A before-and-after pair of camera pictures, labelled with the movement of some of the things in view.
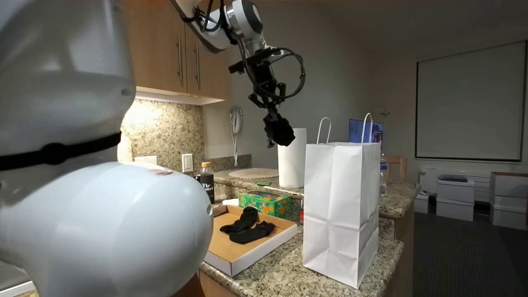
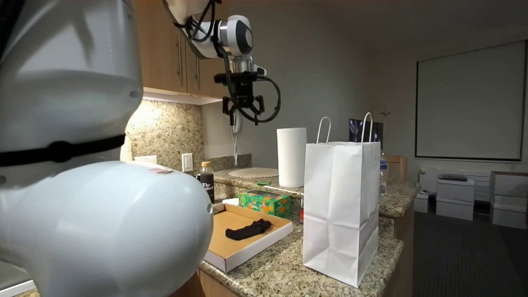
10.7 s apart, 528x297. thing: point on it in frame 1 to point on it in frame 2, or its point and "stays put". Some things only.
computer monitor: [368, 134] stays put
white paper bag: [342, 205] stays put
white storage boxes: [454, 198] stays put
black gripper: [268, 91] to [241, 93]
